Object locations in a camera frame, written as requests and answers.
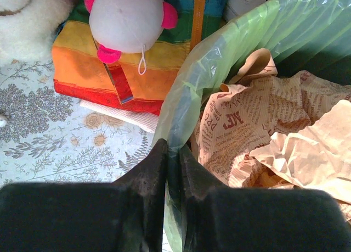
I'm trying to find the green trash bag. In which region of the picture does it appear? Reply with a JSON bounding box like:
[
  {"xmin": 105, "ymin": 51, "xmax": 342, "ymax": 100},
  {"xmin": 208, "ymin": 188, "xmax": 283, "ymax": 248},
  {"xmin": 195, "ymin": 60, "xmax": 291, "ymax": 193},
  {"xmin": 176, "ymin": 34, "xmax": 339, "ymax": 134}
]
[{"xmin": 151, "ymin": 0, "xmax": 351, "ymax": 252}]

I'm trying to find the rainbow striped cloth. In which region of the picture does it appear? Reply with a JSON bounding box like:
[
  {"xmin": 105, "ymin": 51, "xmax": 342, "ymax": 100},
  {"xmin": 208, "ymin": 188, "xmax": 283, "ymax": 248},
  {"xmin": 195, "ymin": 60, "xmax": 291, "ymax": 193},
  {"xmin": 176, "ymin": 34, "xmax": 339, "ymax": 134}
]
[{"xmin": 52, "ymin": 0, "xmax": 193, "ymax": 115}]

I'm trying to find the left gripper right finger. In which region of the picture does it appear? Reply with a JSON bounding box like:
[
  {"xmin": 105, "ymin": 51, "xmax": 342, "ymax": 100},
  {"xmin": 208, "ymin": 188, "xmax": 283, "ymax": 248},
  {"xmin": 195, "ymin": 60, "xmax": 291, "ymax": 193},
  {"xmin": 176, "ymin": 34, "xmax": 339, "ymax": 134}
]
[{"xmin": 179, "ymin": 146, "xmax": 350, "ymax": 252}]

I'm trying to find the crumpled brown paper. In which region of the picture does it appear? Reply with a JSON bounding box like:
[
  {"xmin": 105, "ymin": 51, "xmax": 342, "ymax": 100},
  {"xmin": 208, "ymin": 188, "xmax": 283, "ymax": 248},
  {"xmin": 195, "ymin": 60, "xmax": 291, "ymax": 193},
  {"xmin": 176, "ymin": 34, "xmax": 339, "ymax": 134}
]
[{"xmin": 190, "ymin": 48, "xmax": 350, "ymax": 220}]

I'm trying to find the pink white plush toy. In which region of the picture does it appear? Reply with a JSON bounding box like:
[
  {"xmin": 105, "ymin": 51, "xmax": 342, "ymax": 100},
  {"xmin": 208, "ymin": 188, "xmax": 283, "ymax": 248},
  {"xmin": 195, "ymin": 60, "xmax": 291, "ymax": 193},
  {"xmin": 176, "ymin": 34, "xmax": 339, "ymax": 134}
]
[{"xmin": 84, "ymin": 0, "xmax": 178, "ymax": 75}]

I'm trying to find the cream plush sheep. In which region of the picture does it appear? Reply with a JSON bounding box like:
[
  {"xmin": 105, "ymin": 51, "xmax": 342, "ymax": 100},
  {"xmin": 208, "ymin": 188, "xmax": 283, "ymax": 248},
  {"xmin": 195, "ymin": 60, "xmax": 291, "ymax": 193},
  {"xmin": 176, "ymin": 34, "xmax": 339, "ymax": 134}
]
[{"xmin": 1, "ymin": 0, "xmax": 76, "ymax": 65}]

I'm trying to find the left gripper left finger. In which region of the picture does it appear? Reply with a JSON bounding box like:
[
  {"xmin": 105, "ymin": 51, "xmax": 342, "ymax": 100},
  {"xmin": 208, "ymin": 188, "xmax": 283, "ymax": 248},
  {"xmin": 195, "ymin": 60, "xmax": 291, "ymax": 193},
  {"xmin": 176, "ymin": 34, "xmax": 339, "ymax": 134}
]
[{"xmin": 1, "ymin": 139, "xmax": 168, "ymax": 251}]

